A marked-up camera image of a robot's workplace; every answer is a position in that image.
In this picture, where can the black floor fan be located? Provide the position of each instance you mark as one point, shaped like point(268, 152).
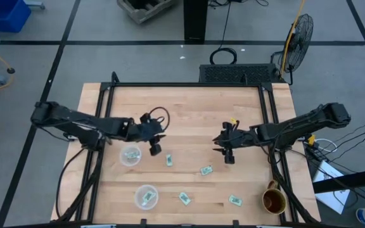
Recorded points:
point(298, 44)

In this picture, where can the small black round puck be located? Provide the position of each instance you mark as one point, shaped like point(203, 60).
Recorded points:
point(10, 70)

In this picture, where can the brown ceramic mug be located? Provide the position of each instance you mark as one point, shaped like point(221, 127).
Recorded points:
point(274, 202)

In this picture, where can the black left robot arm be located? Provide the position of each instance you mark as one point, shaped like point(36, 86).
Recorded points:
point(74, 118)

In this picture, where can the yellow tag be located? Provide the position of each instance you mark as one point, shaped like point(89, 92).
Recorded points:
point(233, 120)

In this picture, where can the black aluminium table frame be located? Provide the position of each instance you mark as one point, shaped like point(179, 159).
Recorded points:
point(185, 84)

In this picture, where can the grey moulded foam tray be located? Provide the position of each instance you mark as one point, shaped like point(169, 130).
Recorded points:
point(138, 14)

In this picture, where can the black metal beam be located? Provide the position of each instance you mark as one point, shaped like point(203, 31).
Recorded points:
point(350, 180)

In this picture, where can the black square pillar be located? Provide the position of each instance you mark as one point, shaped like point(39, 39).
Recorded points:
point(195, 19)

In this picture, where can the clear plastic bowl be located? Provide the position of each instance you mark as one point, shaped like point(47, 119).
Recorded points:
point(139, 191)
point(125, 162)

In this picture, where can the black perforated metal box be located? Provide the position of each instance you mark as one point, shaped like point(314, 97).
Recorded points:
point(238, 74)

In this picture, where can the white paper box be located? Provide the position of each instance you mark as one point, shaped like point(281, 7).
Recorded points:
point(331, 196)

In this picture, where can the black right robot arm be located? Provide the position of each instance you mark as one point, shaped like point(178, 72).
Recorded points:
point(296, 125)

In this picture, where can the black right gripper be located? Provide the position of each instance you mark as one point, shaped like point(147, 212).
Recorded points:
point(236, 141)

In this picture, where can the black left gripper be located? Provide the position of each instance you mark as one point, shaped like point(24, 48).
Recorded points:
point(149, 130)

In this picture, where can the blue plastic bin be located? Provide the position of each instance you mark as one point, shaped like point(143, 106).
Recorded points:
point(5, 17)

